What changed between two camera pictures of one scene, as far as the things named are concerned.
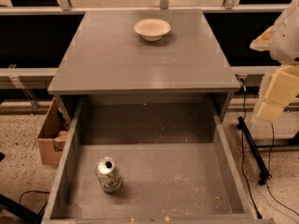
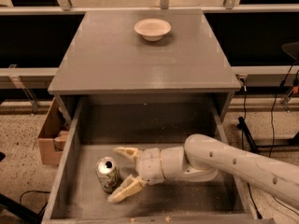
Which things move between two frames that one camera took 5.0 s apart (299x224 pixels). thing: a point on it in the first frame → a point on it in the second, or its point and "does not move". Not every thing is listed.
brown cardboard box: x=53 y=134 does not move
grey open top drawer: x=178 y=164 does not move
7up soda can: x=108 y=174 does not move
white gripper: x=286 y=41 → x=149 y=166
